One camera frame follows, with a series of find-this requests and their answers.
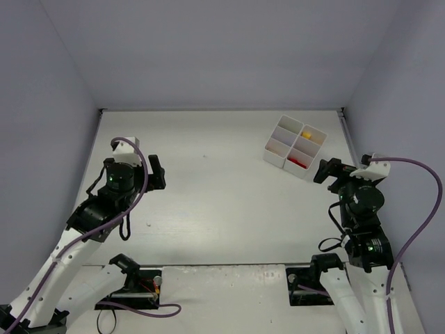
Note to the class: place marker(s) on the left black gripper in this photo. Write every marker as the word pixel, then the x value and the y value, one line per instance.
pixel 155 172

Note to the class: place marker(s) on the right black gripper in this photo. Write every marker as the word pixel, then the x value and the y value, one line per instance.
pixel 331 170

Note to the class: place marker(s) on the red lego brick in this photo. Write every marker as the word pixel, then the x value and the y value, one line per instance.
pixel 297 162

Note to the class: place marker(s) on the yellow long lego plate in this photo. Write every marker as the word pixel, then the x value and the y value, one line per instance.
pixel 306 135

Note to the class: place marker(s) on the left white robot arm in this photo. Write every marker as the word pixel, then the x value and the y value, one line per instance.
pixel 46 306

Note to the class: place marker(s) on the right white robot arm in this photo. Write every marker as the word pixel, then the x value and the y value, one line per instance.
pixel 362 295

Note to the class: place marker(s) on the right white container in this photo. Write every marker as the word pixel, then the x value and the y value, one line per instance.
pixel 305 151

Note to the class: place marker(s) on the white container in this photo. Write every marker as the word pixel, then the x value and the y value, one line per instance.
pixel 281 140
pixel 305 151

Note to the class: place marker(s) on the left white container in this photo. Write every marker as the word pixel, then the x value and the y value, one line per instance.
pixel 281 140

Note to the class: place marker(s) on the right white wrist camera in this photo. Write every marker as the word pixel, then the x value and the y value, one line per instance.
pixel 372 169

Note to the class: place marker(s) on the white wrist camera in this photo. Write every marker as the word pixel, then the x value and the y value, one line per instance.
pixel 372 169
pixel 125 153

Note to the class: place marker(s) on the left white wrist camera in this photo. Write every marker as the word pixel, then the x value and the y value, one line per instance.
pixel 125 153

